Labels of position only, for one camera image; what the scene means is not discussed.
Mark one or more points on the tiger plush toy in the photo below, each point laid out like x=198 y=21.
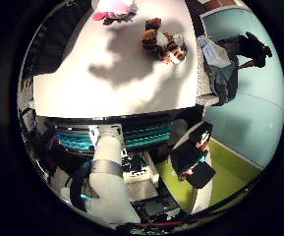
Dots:
x=161 y=42

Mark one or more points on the black monitor equipment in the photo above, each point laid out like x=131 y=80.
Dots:
x=187 y=157

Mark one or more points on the grey patterned cloth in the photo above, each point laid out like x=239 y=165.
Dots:
x=202 y=85

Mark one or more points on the grey blue clothes pile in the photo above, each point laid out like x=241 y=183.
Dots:
x=221 y=72

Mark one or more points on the pink plush toy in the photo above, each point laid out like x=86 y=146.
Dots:
x=115 y=8

